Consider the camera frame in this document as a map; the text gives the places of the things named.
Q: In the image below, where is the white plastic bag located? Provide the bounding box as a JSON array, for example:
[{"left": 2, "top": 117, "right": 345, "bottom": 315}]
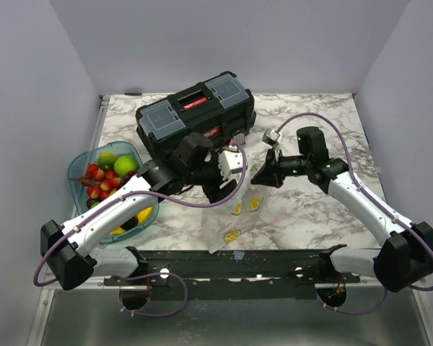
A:
[{"left": 201, "top": 154, "right": 268, "bottom": 254}]

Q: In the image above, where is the dark fake plum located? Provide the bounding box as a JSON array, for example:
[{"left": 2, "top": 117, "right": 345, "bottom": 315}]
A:
[{"left": 121, "top": 216, "right": 139, "bottom": 231}]

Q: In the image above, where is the purple cable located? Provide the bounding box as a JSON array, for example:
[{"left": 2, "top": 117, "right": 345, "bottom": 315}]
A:
[
  {"left": 277, "top": 112, "right": 433, "bottom": 314},
  {"left": 33, "top": 142, "right": 248, "bottom": 318}
]

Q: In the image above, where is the teal plastic fruit bowl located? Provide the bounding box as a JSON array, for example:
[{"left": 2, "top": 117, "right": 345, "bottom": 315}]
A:
[{"left": 67, "top": 141, "right": 159, "bottom": 245}]

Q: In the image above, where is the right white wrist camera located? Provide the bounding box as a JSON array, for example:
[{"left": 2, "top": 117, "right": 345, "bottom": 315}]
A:
[{"left": 262, "top": 128, "right": 282, "bottom": 156}]

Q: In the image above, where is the yellow fake banana bunch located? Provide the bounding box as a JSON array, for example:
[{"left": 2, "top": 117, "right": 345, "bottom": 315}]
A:
[{"left": 110, "top": 207, "right": 154, "bottom": 236}]

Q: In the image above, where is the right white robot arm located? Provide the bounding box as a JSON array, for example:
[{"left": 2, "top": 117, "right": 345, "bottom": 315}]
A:
[{"left": 251, "top": 126, "right": 433, "bottom": 293}]

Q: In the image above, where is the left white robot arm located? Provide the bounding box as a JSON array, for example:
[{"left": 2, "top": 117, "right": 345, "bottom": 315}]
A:
[{"left": 33, "top": 133, "right": 247, "bottom": 290}]

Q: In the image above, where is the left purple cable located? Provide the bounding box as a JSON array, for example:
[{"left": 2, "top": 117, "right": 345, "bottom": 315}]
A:
[{"left": 33, "top": 142, "right": 248, "bottom": 318}]

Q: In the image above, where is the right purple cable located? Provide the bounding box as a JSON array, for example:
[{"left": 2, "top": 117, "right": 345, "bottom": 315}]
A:
[{"left": 277, "top": 112, "right": 433, "bottom": 314}]

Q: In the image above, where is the black metal base rail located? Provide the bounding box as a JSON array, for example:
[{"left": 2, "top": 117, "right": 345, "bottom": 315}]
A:
[{"left": 104, "top": 249, "right": 373, "bottom": 301}]

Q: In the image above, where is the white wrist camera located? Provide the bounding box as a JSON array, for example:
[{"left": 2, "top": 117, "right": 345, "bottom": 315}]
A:
[
  {"left": 262, "top": 128, "right": 282, "bottom": 156},
  {"left": 218, "top": 150, "right": 243, "bottom": 180}
]

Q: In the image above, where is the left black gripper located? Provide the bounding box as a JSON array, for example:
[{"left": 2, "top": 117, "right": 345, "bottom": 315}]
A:
[{"left": 185, "top": 151, "right": 237, "bottom": 203}]

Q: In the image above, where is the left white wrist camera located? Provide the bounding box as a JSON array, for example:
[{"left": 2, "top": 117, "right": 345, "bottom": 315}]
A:
[{"left": 218, "top": 150, "right": 243, "bottom": 180}]

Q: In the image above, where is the black plastic toolbox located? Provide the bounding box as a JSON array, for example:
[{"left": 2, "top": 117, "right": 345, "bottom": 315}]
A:
[{"left": 135, "top": 71, "right": 256, "bottom": 158}]

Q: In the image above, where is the fake red grape bunch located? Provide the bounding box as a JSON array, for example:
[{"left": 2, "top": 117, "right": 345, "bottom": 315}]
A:
[{"left": 124, "top": 171, "right": 136, "bottom": 182}]

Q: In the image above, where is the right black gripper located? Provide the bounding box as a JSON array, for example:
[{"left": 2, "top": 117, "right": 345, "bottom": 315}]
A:
[{"left": 250, "top": 146, "right": 311, "bottom": 189}]

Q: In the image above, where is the yellow green fake apple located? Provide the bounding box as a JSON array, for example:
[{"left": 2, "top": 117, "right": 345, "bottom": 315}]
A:
[{"left": 97, "top": 152, "right": 118, "bottom": 172}]

